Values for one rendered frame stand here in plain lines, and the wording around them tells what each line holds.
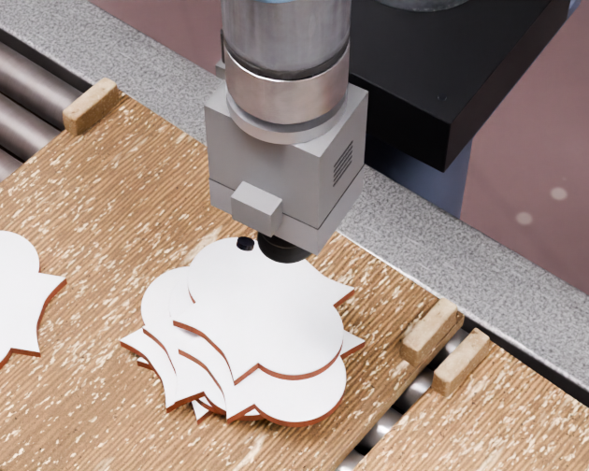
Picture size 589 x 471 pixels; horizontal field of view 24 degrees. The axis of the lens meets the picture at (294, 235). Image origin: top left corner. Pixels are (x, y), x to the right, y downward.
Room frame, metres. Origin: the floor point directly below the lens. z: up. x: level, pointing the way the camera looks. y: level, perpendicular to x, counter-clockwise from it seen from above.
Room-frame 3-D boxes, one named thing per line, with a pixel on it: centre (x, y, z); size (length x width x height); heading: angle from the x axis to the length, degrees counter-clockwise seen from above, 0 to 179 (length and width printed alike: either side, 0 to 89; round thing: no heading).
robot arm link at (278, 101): (0.57, 0.01, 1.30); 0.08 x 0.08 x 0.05
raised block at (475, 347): (0.57, -0.14, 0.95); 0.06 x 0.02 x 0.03; 139
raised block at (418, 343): (0.60, -0.11, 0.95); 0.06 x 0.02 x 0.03; 141
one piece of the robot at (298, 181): (0.56, 0.01, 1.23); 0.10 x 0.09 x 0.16; 150
